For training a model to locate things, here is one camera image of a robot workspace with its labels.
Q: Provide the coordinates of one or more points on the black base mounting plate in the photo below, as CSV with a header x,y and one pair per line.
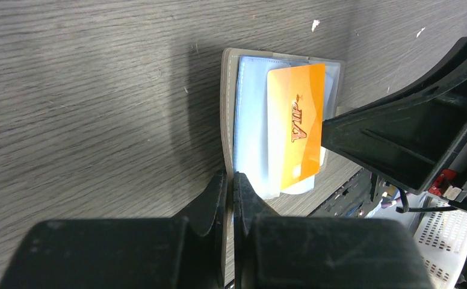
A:
x,y
361,196

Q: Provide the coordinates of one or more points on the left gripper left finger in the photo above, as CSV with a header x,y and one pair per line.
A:
x,y
186,250

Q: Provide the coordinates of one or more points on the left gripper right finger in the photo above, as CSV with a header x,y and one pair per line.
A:
x,y
274,251

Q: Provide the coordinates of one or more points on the orange VIP card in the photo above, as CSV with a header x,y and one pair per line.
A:
x,y
295,101

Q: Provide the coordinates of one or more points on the white perforated basket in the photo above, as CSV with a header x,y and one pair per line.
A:
x,y
441,238

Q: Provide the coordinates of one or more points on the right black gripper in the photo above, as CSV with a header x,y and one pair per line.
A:
x,y
411,136

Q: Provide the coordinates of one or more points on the grey blue card holder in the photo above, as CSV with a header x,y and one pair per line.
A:
x,y
243,108

